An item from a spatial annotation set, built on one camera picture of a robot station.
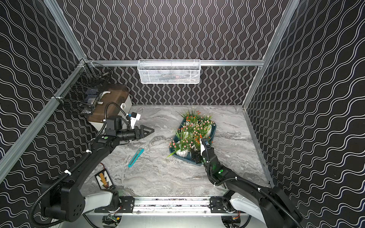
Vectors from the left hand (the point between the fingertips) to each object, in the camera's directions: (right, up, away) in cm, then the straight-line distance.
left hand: (150, 129), depth 76 cm
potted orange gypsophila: (+26, -5, +7) cm, 27 cm away
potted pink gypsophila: (+16, -10, +8) cm, 21 cm away
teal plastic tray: (+18, +3, +26) cm, 31 cm away
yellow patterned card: (-29, -29, +6) cm, 41 cm away
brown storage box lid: (-36, +18, +24) cm, 46 cm away
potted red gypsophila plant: (+23, +7, +19) cm, 30 cm away
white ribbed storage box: (-40, +1, +23) cm, 46 cm away
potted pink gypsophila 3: (+20, -2, +16) cm, 26 cm away
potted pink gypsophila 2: (+32, +1, +15) cm, 35 cm away
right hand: (+27, -11, +9) cm, 30 cm away
